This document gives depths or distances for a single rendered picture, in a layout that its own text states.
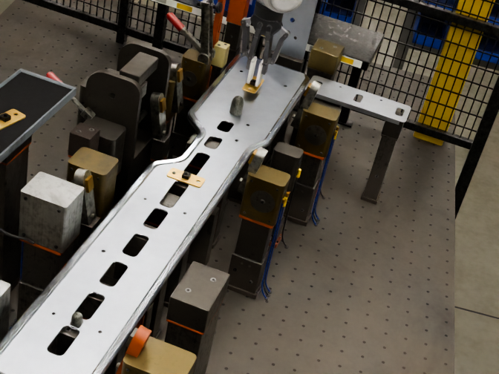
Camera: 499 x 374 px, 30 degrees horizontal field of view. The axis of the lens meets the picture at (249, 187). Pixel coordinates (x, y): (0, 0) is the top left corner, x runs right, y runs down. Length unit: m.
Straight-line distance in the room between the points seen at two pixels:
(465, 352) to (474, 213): 0.89
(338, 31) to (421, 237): 0.68
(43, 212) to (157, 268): 0.25
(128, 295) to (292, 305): 0.62
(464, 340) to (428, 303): 1.05
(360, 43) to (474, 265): 1.33
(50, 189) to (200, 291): 0.36
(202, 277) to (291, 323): 0.49
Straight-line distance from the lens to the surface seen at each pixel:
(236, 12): 2.75
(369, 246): 2.56
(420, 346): 2.33
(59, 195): 1.85
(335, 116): 2.40
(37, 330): 1.72
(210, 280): 1.82
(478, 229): 4.05
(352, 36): 2.87
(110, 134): 2.09
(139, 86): 2.08
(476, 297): 3.69
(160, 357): 1.62
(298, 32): 2.69
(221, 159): 2.21
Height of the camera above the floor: 2.23
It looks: 35 degrees down
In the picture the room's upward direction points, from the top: 13 degrees clockwise
